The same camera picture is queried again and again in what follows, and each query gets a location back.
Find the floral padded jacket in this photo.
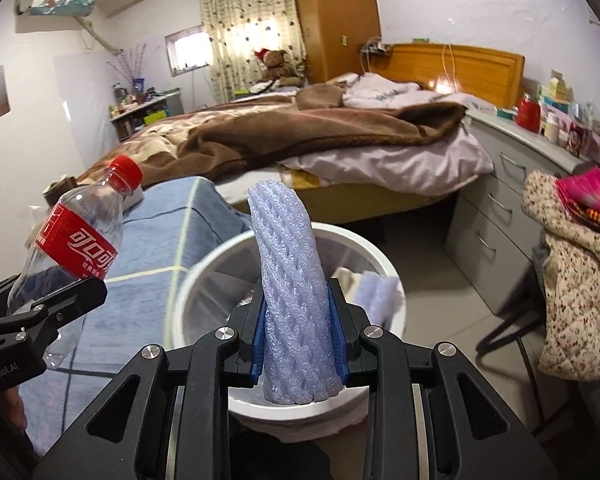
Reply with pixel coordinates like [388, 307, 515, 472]
[521, 170, 600, 382]

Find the teddy bear with santa hat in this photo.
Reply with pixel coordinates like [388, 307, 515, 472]
[256, 49, 303, 88]

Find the green tissue box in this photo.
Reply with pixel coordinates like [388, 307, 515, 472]
[24, 205, 47, 249]

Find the brown fleece blanket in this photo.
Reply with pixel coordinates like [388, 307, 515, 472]
[76, 84, 466, 188]

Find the white trash bin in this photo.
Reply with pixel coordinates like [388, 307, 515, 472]
[169, 222, 398, 422]

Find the small window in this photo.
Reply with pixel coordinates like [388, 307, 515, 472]
[164, 25, 212, 77]

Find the patterned curtain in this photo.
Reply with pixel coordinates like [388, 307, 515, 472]
[199, 0, 306, 103]

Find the pink quilt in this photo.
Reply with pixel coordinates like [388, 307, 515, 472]
[280, 73, 496, 196]

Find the cluttered side desk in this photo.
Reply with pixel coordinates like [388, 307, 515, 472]
[110, 89, 184, 142]

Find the lavender foam net sleeve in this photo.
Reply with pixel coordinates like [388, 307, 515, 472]
[352, 271, 399, 327]

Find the white orange tissue pack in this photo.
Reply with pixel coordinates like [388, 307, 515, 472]
[122, 188, 144, 211]

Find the red thermos jar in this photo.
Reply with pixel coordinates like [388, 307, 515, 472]
[515, 93, 541, 133]

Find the blue checked table cloth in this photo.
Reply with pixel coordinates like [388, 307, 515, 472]
[19, 177, 250, 454]

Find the bed mattress base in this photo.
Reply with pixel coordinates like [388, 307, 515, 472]
[215, 167, 448, 224]

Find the grey drawer cabinet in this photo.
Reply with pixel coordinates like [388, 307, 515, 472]
[445, 110, 581, 315]

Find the dried branches vase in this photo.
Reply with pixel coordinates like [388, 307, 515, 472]
[107, 42, 159, 94]

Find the wooden wardrobe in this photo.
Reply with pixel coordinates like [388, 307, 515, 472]
[296, 0, 380, 84]

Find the brown beige tumbler cup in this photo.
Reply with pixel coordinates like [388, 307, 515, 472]
[43, 176, 79, 208]

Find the person's hand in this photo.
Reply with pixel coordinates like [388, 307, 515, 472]
[0, 387, 28, 432]

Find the clear plastic cola bottle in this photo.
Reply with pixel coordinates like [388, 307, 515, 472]
[7, 155, 145, 371]

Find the wooden bed headboard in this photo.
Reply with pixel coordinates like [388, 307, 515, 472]
[370, 42, 526, 108]

